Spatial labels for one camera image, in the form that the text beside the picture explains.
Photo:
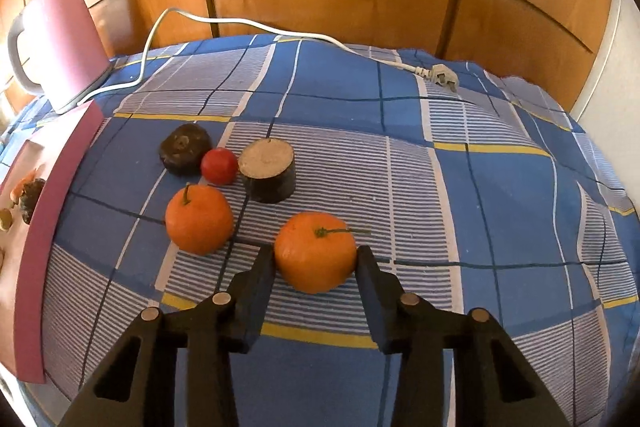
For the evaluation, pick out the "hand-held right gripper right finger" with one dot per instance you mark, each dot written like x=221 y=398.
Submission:
x=375 y=302

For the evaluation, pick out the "small orange carrot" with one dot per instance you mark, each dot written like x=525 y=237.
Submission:
x=20 y=191

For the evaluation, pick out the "small red tomato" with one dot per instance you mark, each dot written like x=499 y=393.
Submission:
x=220 y=166

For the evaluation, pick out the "dark brown round fruit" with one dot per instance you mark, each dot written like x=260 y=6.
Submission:
x=185 y=149

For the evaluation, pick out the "pink electric kettle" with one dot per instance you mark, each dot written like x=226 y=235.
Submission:
x=60 y=37

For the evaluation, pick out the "pink shallow tray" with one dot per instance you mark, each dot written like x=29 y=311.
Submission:
x=55 y=207

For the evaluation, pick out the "orange tangerine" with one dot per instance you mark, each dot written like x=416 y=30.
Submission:
x=315 y=257
x=200 y=222

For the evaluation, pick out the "dark cylinder with pale top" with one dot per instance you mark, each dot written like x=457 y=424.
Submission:
x=267 y=177

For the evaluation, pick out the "large dark brown fruit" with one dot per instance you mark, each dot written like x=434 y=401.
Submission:
x=32 y=202

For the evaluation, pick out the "blue plaid cloth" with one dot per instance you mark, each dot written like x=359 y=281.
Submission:
x=500 y=207

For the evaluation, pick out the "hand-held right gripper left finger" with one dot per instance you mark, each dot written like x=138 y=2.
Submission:
x=257 y=297

